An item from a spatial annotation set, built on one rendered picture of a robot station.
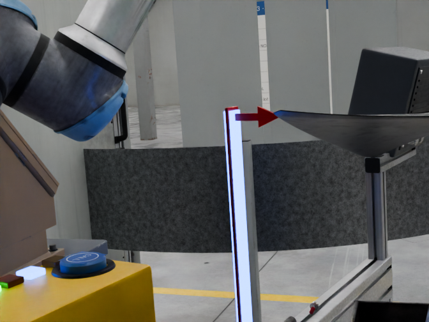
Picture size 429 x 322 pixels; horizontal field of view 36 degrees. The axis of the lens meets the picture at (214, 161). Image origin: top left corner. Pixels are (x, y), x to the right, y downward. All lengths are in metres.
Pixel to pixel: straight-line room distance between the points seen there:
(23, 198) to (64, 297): 0.34
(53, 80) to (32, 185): 0.17
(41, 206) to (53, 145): 1.68
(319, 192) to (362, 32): 4.34
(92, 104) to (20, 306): 0.50
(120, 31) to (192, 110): 6.21
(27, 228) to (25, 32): 0.28
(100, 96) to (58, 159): 1.62
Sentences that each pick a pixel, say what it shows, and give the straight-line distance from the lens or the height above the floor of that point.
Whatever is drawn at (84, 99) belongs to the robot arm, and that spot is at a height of 1.20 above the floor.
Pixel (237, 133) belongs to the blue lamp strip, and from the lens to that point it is 0.77.
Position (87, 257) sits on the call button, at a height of 1.08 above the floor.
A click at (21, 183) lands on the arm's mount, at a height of 1.11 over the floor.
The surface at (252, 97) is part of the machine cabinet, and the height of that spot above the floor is 0.89.
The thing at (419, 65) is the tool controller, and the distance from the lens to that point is 1.29.
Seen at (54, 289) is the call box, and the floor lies 1.07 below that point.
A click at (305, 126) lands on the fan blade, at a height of 1.17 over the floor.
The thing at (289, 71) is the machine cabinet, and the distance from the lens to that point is 6.83.
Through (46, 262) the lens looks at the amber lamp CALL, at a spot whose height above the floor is 1.08.
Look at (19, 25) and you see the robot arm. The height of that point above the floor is 1.31.
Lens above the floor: 1.24
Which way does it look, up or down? 8 degrees down
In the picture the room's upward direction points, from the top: 4 degrees counter-clockwise
